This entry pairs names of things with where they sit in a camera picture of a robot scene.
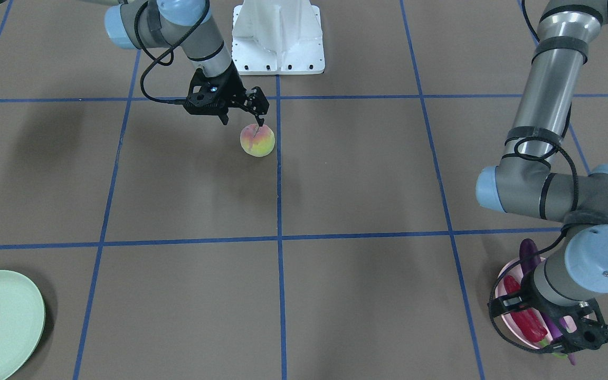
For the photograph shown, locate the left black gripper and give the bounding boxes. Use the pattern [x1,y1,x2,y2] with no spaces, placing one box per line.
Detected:
[488,286,608,354]

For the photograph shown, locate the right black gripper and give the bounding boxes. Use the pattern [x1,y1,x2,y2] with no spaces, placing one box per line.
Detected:
[183,68,270,127]

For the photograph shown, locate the peach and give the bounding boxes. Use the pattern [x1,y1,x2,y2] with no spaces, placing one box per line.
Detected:
[240,123,277,158]

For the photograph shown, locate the red chili pepper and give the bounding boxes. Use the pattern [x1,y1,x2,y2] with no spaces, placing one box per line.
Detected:
[503,275,548,343]

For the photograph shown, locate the purple eggplant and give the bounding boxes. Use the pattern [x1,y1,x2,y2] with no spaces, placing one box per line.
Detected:
[519,239,562,338]

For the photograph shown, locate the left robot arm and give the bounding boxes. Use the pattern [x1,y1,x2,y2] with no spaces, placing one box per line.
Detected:
[476,1,608,355]

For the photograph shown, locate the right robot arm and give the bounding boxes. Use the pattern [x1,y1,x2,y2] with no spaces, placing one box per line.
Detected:
[103,1,269,127]

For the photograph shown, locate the pink plate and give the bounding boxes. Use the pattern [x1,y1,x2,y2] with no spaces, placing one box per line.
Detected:
[493,258,579,351]

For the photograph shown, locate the green plate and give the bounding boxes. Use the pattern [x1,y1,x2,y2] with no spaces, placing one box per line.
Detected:
[0,270,46,379]

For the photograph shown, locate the white pedestal base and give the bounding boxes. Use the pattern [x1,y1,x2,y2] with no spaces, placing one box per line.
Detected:
[231,1,326,75]

